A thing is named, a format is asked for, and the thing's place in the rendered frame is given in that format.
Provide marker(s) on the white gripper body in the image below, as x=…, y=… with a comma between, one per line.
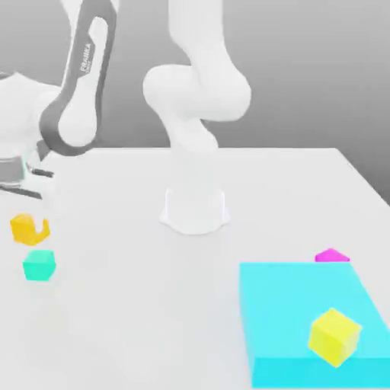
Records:
x=33, y=202

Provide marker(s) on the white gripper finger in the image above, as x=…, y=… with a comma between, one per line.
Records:
x=38, y=224

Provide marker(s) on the small orange cube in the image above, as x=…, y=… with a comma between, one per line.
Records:
x=23, y=230

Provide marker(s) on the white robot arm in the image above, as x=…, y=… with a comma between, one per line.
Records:
x=195, y=100

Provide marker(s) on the small teal cube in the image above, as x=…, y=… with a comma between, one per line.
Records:
x=39, y=265

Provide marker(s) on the small magenta cube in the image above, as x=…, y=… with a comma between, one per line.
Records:
x=331, y=256

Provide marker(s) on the small yellow cube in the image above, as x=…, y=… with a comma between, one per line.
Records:
x=333, y=338

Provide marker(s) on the large cyan box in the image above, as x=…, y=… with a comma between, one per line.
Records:
x=280, y=304

